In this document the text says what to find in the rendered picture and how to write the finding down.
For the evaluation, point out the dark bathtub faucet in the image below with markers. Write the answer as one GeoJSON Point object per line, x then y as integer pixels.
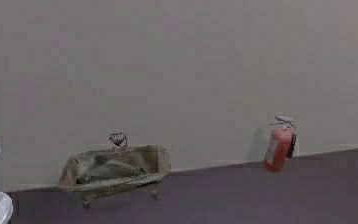
{"type": "Point", "coordinates": [118, 139]}

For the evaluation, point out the old brown clawfoot bathtub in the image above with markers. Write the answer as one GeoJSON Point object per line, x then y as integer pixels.
{"type": "Point", "coordinates": [120, 166]}

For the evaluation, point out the red fire extinguisher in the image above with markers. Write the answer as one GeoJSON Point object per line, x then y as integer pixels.
{"type": "Point", "coordinates": [278, 150]}

